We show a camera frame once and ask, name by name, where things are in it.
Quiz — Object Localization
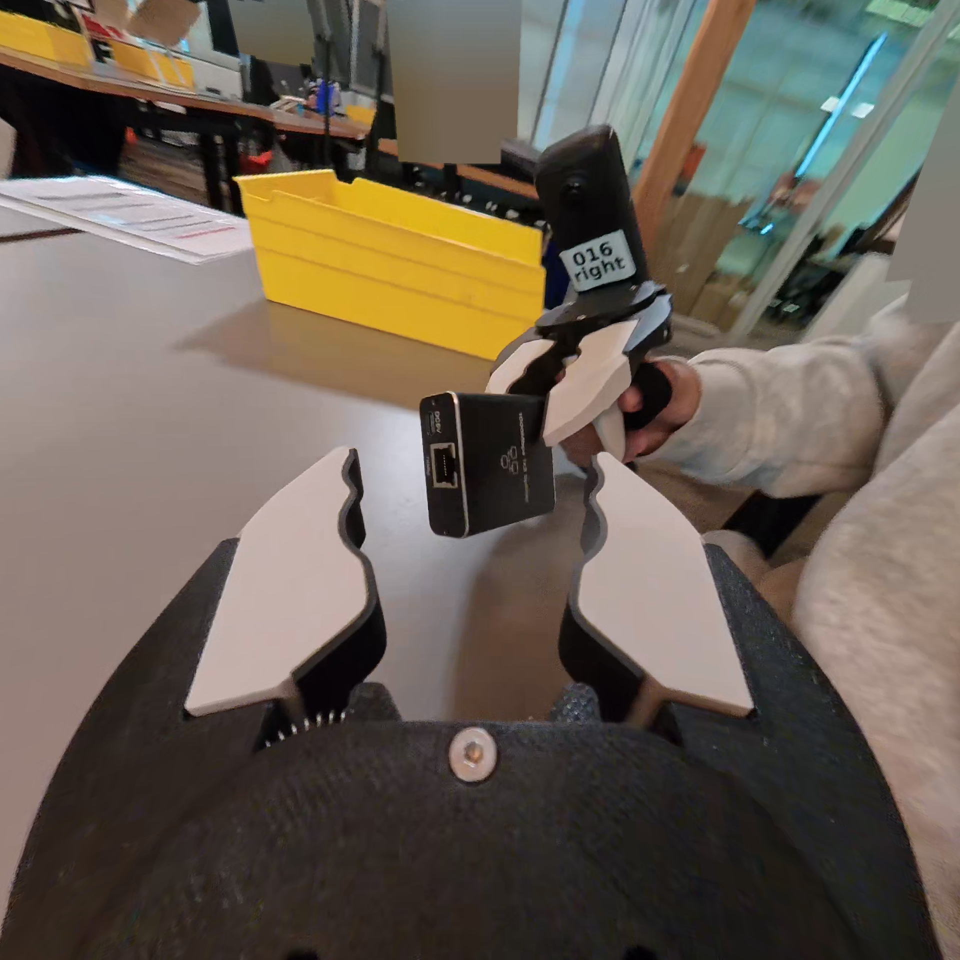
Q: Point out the printed paper sheet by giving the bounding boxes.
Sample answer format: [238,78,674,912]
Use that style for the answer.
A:
[0,176,252,265]

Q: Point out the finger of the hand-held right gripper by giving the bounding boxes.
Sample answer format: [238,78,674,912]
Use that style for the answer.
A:
[541,322,639,449]
[485,333,579,399]

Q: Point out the small yellow bin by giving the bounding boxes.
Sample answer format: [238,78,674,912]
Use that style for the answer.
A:
[0,11,95,70]
[93,37,198,93]

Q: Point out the long wooden table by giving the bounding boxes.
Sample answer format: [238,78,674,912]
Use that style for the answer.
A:
[0,45,541,200]

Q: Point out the grey desk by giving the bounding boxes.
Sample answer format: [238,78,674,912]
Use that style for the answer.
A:
[0,180,729,924]

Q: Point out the person's grey sweatshirt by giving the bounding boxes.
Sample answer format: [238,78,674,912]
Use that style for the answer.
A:
[701,405,960,960]

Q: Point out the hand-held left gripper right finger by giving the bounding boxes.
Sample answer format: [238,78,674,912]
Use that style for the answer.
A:
[558,452,755,726]

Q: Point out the person's right hand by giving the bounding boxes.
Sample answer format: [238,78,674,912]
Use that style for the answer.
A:
[558,358,702,470]

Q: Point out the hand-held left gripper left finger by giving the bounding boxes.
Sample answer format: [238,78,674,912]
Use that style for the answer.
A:
[183,446,387,717]

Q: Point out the black network switch box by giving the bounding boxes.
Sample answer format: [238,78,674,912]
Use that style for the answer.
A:
[418,390,558,540]

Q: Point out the person's right forearm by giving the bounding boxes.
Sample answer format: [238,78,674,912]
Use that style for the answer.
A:
[660,296,960,500]

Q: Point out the large yellow plastic bin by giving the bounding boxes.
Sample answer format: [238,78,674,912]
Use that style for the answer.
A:
[234,169,547,361]

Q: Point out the wooden post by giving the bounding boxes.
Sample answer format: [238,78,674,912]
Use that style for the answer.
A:
[632,0,759,249]

